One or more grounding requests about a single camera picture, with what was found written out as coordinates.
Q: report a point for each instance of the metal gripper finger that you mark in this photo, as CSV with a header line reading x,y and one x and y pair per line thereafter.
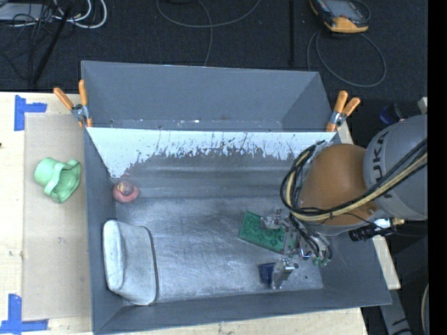
x,y
284,272
272,222

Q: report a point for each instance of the dark blue small block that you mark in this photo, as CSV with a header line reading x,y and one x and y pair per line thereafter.
x,y
266,272

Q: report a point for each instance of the dark green flat block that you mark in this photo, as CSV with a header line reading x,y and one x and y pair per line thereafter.
x,y
255,230

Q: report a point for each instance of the grey metal bin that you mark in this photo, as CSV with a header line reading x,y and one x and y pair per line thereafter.
x,y
209,243

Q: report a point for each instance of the white grey fabric pouch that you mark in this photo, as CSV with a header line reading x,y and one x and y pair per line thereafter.
x,y
132,260

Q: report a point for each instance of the red toy fruit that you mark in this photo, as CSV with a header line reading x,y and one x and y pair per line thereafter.
x,y
125,194

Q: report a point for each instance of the light green plastic cup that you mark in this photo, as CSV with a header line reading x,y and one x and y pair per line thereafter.
x,y
61,181

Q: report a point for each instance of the black cylinder on white bracket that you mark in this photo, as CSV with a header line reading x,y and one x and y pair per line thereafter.
x,y
363,233

